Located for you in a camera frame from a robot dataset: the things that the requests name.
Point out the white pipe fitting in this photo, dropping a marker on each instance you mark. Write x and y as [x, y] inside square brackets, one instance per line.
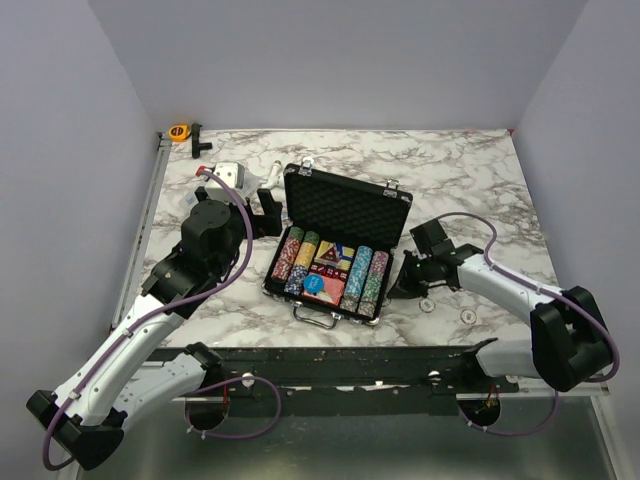
[275, 177]

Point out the red playing card deck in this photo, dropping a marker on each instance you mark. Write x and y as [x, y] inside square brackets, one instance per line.
[332, 293]

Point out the black T-shaped tool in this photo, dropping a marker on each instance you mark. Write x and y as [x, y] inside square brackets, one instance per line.
[197, 145]

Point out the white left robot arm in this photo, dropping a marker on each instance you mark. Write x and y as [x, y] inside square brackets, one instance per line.
[86, 417]

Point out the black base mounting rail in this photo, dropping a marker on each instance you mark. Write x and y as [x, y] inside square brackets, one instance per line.
[355, 381]

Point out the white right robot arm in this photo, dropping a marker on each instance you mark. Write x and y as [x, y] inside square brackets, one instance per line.
[569, 342]

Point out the white red poker chip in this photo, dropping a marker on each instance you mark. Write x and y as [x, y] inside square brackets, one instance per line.
[427, 305]
[468, 316]

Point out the black poker chip case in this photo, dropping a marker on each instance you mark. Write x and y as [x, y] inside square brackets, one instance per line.
[324, 206]

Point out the boxed card deck in case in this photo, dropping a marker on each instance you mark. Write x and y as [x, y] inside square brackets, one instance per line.
[334, 254]

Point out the red dice row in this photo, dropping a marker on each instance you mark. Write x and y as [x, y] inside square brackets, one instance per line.
[333, 273]

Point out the blue small blind button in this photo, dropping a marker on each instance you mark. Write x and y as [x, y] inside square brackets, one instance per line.
[313, 284]

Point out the orange tape measure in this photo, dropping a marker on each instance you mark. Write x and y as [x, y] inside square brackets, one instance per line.
[180, 133]

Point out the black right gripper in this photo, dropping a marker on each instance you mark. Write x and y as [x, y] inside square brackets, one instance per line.
[405, 287]

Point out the clear plastic organizer box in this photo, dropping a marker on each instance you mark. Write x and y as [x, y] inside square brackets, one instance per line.
[192, 198]

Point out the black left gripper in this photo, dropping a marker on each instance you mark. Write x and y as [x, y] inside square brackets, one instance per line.
[267, 224]

